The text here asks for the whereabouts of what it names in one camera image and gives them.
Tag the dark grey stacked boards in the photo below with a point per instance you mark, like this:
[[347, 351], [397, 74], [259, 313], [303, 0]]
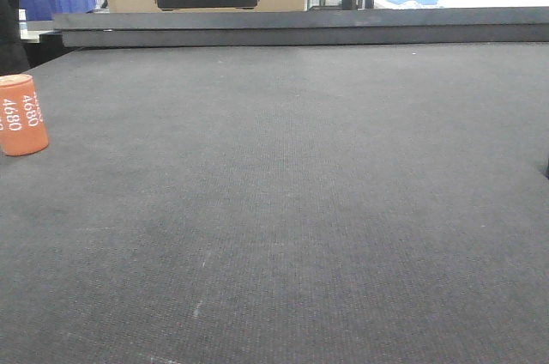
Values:
[[311, 28]]

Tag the orange cylindrical capacitor 4680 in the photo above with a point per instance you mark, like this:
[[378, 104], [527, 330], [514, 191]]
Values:
[[23, 130]]

